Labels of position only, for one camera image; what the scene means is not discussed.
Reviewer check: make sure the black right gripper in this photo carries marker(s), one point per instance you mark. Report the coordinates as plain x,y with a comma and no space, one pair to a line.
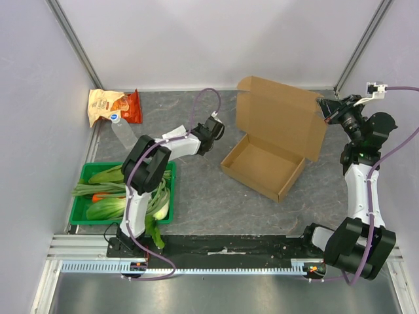
336,111

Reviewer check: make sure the brown cardboard box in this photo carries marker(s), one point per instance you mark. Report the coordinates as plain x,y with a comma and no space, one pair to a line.
283,127

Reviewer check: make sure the white paper packet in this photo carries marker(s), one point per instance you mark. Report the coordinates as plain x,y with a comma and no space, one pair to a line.
177,132

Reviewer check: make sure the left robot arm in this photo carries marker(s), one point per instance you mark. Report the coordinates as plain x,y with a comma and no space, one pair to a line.
143,172

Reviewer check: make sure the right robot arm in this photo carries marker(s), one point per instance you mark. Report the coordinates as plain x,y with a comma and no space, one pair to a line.
361,244

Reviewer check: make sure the red chip bag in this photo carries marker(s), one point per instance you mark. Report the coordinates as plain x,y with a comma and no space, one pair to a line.
129,106

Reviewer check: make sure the green long beans bundle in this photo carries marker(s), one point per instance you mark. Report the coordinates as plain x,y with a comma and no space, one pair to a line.
110,182

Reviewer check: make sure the clear plastic water bottle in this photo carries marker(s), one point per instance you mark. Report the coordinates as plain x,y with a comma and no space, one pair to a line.
123,131

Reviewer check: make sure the beige chip bag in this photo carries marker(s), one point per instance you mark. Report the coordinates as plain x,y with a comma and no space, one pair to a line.
102,104

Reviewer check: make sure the green leafy lettuce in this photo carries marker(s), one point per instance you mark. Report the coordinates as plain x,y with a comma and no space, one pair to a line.
152,229

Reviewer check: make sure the white green bok choy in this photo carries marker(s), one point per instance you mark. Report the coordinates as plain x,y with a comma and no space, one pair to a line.
113,208

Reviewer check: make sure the orange carrot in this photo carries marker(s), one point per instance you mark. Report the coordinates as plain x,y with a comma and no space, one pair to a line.
101,196

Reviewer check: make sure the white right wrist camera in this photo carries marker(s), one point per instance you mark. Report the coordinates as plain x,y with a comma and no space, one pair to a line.
375,91

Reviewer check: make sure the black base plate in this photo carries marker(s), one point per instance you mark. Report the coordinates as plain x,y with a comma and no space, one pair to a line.
225,250

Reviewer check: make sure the light blue cable duct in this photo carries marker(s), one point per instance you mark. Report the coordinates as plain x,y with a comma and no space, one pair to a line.
292,267

